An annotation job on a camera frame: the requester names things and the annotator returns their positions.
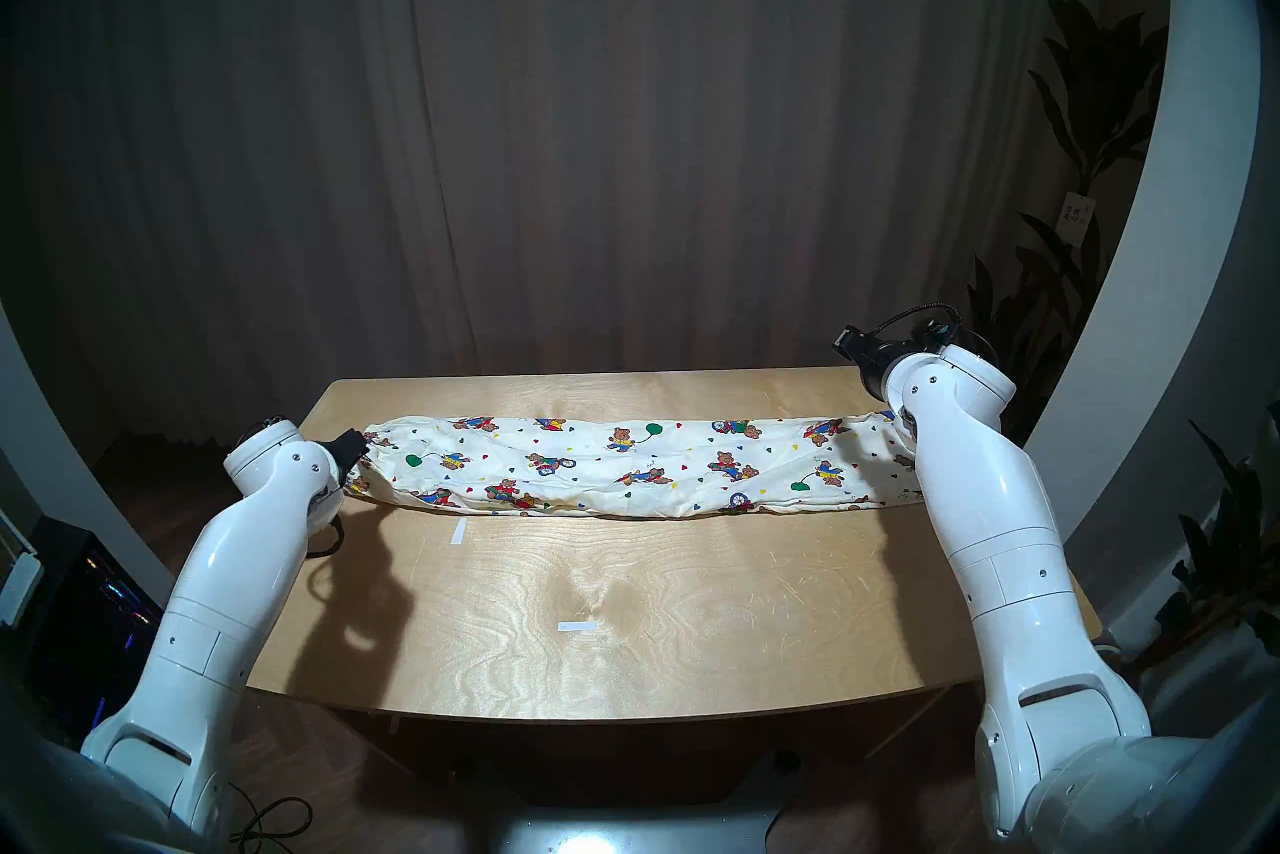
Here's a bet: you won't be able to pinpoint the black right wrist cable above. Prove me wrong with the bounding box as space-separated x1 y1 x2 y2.
870 305 1001 363

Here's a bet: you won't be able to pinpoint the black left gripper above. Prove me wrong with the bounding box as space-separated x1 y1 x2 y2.
328 429 371 488

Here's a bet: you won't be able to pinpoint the black computer case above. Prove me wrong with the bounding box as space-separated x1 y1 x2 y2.
25 517 166 748

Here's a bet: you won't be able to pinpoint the black floor cable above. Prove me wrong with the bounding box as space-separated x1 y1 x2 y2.
230 782 316 854

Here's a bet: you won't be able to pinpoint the tall dark leafy plant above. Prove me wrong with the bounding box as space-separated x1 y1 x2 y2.
945 0 1171 468

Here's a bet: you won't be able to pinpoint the white bear print pants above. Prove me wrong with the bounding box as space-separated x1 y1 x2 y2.
345 415 926 520

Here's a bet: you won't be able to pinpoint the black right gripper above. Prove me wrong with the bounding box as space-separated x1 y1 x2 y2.
860 337 946 403

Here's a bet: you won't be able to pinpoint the brown pleated curtain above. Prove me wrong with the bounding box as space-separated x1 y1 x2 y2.
10 0 1171 453

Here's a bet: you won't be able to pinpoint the narrow grey curved arch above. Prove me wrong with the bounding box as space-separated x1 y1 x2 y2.
0 302 176 608

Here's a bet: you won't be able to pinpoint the dark potted plant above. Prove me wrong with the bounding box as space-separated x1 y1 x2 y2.
1120 402 1280 693

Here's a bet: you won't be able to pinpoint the wide white curved arch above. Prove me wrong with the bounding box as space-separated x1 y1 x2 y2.
1010 0 1280 563

